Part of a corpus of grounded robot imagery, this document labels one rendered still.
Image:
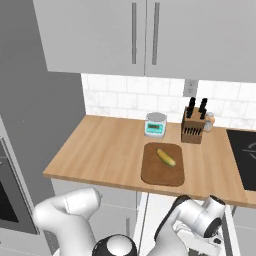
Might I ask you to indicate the black hob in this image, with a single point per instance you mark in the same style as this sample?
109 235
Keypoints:
245 156

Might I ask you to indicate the grey wall outlet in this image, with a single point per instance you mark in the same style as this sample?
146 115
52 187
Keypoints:
190 87

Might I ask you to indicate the brown wooden cutting board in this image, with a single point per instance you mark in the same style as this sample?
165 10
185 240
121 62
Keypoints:
156 173

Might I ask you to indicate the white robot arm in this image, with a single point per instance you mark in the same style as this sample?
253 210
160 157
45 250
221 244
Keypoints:
70 216

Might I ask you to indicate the green yellow cucumber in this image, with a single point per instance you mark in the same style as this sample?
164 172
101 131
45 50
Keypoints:
166 157

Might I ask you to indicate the glass jar with orange lid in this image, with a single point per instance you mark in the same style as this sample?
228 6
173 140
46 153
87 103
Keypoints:
210 122

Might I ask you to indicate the white base cupboard door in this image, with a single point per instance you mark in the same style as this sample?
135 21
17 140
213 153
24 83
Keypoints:
156 210

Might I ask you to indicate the teal white kitchen scale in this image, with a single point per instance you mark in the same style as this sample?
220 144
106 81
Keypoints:
155 126

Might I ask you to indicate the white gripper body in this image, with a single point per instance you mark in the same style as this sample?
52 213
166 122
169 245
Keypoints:
200 246

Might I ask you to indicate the grey wall cupboard door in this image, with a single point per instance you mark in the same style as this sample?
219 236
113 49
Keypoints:
206 36
90 36

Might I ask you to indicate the grey built-in oven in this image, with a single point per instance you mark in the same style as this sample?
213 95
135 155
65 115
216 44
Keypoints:
13 186

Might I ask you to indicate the wooden knife block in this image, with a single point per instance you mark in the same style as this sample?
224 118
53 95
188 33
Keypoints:
192 131

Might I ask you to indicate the grey base cupboard door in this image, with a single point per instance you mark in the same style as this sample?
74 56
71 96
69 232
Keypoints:
116 203
245 233

